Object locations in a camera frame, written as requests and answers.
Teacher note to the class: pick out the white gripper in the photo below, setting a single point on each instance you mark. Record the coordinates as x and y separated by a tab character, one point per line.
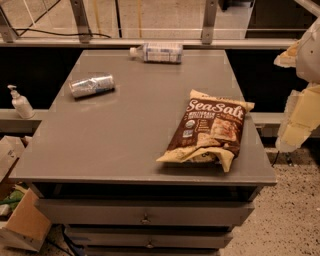
310	60

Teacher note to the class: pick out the brown sea salt chip bag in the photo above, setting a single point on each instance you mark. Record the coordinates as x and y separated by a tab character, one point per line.
210	130

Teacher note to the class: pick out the clear plastic water bottle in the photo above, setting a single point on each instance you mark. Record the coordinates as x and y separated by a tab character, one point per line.
158	52

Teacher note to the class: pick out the crushed silver can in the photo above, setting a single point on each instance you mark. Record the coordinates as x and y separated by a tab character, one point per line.
92	85

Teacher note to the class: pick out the grey drawer cabinet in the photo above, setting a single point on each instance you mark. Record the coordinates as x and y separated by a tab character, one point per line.
106	147

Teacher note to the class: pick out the grey drawer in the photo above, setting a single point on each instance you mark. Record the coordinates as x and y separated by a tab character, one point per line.
149	237
137	213

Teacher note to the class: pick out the top grey drawer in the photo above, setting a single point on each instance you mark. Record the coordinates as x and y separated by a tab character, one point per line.
137	213

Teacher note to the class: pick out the white pump dispenser bottle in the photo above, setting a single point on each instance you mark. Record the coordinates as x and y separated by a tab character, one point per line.
21	103

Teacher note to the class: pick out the flat cardboard piece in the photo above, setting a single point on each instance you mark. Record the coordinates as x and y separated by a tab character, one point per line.
11	148

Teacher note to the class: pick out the cardboard box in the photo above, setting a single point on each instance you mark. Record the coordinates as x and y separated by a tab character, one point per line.
27	227

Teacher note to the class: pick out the metal railing frame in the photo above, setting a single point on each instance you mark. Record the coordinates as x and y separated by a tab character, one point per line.
215	24

